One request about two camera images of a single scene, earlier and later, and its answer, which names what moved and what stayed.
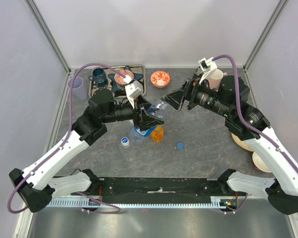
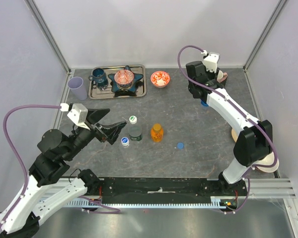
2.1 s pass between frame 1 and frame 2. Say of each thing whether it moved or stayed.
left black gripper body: moved
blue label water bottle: moved
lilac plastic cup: stayed
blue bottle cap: stayed
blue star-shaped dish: stayed
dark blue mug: stayed
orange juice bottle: stayed
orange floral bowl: stayed
